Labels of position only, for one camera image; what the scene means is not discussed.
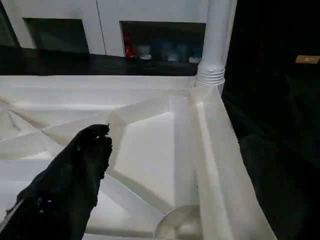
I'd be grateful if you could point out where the white glass-door cabinet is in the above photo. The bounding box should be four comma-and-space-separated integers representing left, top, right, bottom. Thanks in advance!
0, 0, 208, 63

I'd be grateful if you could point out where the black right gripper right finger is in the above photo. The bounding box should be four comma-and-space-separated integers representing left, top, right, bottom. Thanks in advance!
240, 134, 320, 240

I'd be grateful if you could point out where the white plastic table leg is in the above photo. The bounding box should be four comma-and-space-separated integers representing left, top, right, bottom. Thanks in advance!
196, 0, 236, 86

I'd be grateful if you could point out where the black tall cabinet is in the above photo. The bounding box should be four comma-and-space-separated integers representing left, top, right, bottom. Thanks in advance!
225, 0, 320, 101

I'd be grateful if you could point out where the white plastic table top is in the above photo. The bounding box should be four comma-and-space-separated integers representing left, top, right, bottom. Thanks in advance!
0, 75, 278, 240

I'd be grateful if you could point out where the small yellow label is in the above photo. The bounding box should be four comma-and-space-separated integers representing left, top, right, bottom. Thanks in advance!
296, 56, 320, 65

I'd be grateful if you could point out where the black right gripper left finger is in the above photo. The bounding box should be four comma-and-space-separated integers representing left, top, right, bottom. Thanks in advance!
0, 124, 113, 240

